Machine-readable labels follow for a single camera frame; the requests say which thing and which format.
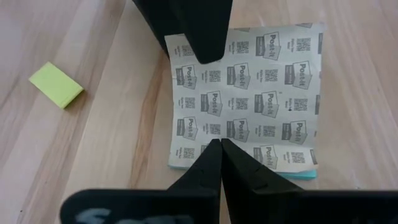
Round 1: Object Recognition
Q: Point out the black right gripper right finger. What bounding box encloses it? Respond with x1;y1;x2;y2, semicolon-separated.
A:
221;139;304;191

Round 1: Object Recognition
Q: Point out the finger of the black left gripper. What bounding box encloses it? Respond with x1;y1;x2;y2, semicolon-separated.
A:
174;0;234;65
132;0;187;58

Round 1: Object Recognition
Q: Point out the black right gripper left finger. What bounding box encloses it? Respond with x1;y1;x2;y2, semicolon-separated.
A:
167;139;222;190

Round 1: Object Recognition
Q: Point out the teal sticky note pad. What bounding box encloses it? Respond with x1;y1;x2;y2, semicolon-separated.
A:
164;22;324;180

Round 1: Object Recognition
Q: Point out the small yellow eraser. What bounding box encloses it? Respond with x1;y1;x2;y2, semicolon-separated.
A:
28;61;85;110

